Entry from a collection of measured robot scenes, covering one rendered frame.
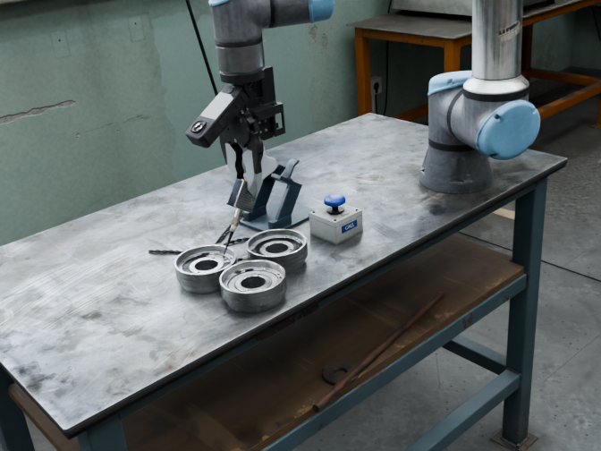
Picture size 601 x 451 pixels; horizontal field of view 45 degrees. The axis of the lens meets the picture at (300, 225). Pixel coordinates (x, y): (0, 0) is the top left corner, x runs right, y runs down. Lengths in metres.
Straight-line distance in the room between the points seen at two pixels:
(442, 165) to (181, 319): 0.65
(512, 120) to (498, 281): 0.48
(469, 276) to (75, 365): 0.95
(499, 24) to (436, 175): 0.35
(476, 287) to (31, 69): 1.72
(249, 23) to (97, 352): 0.54
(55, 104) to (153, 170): 0.49
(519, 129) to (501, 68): 0.11
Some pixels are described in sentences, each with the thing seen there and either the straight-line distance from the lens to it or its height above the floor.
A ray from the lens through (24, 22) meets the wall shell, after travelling 2.69.
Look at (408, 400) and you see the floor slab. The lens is 2.21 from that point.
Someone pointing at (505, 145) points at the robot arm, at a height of 0.94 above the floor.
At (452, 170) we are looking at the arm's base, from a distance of 1.50.
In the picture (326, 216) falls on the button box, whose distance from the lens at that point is 1.32.
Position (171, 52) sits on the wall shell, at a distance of 2.96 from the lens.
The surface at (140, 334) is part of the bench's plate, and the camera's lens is 1.13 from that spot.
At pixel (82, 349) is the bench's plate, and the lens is 1.13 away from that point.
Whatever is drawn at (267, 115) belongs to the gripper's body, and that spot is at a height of 1.06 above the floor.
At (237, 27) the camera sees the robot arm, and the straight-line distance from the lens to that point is 1.14.
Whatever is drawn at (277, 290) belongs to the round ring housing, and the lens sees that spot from 1.12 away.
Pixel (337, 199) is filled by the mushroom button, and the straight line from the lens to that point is 1.31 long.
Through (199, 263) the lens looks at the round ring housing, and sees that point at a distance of 1.24.
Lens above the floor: 1.40
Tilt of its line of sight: 26 degrees down
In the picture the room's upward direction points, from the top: 5 degrees counter-clockwise
